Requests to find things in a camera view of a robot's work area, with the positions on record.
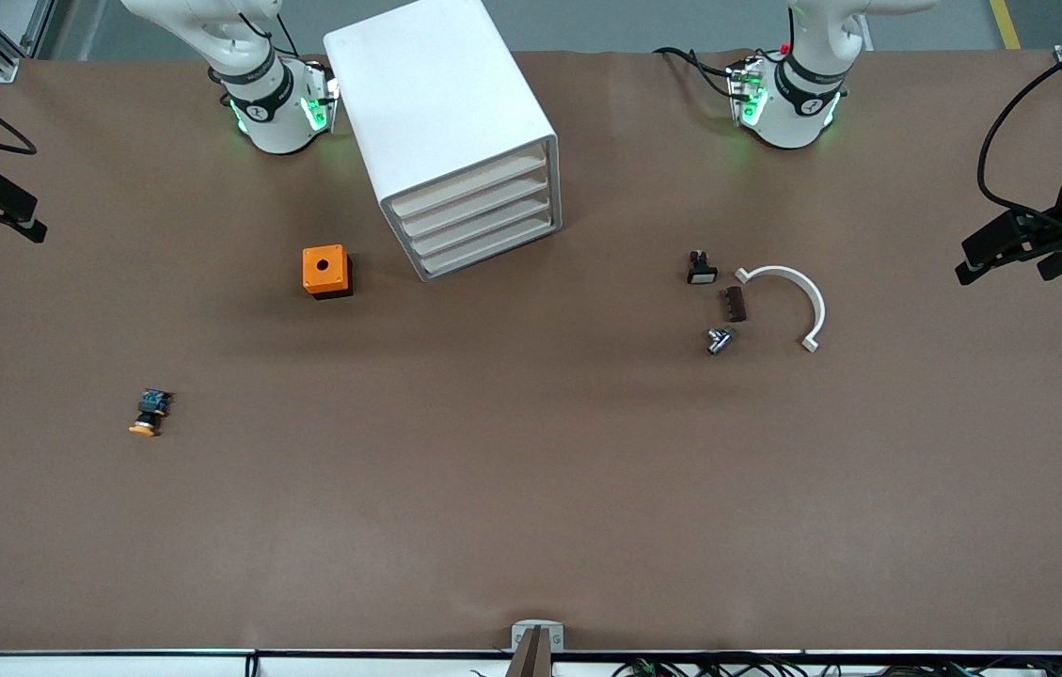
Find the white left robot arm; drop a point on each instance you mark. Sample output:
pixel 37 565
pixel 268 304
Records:
pixel 808 113

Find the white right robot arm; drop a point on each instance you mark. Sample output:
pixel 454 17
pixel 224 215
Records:
pixel 277 113

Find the yellow push button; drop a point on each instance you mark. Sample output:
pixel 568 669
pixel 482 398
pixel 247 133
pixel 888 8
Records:
pixel 150 406

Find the white drawer cabinet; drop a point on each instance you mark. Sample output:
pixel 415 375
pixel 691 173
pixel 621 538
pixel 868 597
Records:
pixel 427 94

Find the brown terminal block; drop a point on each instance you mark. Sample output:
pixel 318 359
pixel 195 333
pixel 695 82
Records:
pixel 734 305

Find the orange box with hole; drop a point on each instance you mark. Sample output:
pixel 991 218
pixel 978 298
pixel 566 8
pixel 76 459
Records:
pixel 312 280

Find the silver metal fitting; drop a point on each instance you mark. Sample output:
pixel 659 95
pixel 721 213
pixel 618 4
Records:
pixel 719 341

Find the white curved bracket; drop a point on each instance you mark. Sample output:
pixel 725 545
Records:
pixel 817 310

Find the black switch with white face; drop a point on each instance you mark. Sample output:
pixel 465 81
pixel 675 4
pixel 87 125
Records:
pixel 702 273

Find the white table edge rail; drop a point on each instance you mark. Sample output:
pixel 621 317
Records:
pixel 117 666

